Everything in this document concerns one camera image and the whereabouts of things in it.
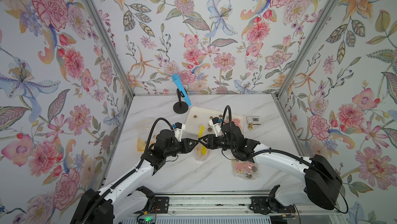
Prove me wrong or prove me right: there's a blue microphone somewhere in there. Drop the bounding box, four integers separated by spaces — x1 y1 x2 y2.
171 73 192 107

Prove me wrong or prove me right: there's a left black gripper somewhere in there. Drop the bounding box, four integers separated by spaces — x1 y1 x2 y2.
163 137 200 158

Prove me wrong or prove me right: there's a pile of poured cookies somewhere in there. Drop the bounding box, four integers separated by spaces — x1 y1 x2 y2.
207 117 245 133

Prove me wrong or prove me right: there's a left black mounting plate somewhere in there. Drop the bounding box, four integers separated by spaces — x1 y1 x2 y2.
136 197 170 214

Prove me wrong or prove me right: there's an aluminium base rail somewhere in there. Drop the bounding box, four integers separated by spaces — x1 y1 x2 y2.
77 192 340 217

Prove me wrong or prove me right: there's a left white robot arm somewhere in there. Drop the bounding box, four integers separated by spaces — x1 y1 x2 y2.
71 129 199 224

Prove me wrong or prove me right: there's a white rectangular tray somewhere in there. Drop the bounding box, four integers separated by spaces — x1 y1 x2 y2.
182 105 247 141

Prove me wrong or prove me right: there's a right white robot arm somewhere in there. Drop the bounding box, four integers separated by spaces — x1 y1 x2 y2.
198 123 342 211

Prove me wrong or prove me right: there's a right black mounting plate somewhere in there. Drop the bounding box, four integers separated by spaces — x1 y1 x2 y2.
249 196 296 215

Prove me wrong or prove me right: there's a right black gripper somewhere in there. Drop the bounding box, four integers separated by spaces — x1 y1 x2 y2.
198 134 238 153

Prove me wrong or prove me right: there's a ziploc bag of cookies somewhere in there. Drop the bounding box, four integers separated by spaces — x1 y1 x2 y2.
194 126 210 163
232 160 258 179

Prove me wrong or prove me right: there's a black mounting plate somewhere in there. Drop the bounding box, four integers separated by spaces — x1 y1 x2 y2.
249 196 296 215
136 197 170 214

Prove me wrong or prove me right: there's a small QR code box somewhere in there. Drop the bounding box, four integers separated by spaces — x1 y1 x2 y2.
246 116 262 125

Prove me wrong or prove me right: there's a ziploc bag yellow duck print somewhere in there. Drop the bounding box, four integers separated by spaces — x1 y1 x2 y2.
136 124 151 152

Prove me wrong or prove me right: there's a black microphone stand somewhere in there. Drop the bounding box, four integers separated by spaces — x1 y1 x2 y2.
173 89 189 114

